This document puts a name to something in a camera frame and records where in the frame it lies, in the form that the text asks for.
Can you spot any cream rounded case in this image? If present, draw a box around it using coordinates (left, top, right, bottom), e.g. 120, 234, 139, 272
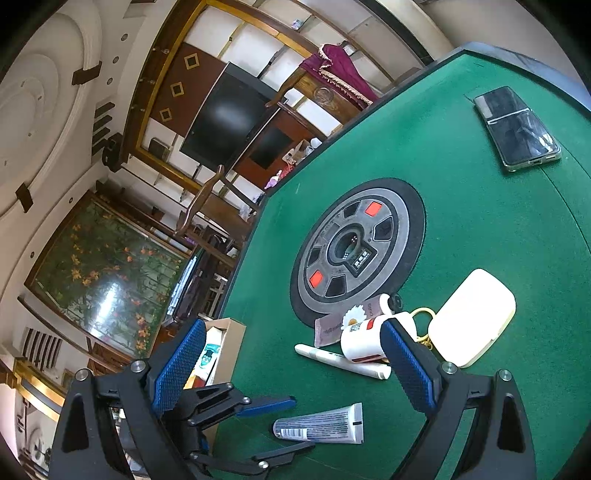
427, 268, 517, 369

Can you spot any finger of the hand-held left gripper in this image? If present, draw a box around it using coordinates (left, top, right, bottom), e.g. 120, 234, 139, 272
177, 381, 297, 428
187, 440, 318, 477

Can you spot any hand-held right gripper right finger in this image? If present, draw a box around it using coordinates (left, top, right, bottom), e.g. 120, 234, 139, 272
380, 318, 537, 480

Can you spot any black smartphone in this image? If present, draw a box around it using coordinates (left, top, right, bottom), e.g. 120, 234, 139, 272
474, 85, 563, 173

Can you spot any round table centre panel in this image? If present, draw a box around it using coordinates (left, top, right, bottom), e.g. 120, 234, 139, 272
289, 177, 426, 330

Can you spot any white gadget with red label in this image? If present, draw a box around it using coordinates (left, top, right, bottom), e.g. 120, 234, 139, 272
340, 310, 417, 365

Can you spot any wooden chair with maroon cloth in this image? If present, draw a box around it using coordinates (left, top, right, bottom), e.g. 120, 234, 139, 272
265, 43, 376, 112

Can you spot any tissue packet with blue cartoon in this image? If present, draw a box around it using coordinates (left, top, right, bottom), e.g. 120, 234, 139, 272
198, 340, 223, 385

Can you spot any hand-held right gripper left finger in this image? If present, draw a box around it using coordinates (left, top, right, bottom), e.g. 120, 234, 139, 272
47, 318, 208, 480

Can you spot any cardboard box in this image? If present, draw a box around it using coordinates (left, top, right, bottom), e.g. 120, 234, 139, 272
185, 317, 248, 445

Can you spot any grey tube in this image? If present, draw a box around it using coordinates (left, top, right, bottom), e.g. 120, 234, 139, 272
273, 402, 365, 445

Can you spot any floral wall painting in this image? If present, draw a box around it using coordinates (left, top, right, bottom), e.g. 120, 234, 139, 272
25, 191, 193, 357

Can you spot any gold key ring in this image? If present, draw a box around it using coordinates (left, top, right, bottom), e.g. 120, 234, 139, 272
410, 308, 437, 350

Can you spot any black wall lamp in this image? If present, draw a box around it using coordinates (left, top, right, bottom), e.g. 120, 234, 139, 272
100, 133, 131, 172

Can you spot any white tube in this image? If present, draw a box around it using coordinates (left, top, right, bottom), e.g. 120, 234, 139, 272
294, 343, 393, 380

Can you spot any black television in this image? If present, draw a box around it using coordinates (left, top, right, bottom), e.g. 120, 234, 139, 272
178, 61, 279, 172

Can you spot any pink hand cream tube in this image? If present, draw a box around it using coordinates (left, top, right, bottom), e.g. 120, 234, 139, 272
314, 293, 404, 348

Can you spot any cluttered wooden desk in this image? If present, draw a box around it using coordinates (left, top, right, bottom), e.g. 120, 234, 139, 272
264, 137, 321, 191

